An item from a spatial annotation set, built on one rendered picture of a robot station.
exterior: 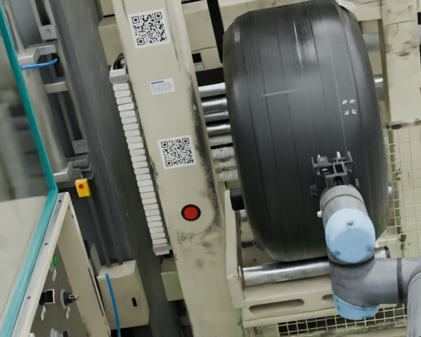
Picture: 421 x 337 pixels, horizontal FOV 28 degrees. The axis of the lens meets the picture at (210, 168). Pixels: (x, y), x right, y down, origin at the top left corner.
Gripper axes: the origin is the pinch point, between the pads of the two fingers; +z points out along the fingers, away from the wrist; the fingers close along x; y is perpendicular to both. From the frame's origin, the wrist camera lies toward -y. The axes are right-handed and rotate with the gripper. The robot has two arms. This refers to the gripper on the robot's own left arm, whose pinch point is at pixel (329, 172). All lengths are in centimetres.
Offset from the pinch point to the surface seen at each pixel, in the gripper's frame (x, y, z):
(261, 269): 17.6, -28.6, 18.5
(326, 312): 4.4, -41.1, 16.7
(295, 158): 6.2, 3.6, 1.6
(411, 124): -27, -16, 64
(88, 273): 53, -15, 2
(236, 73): 15.2, 19.6, 12.6
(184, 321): 54, -95, 113
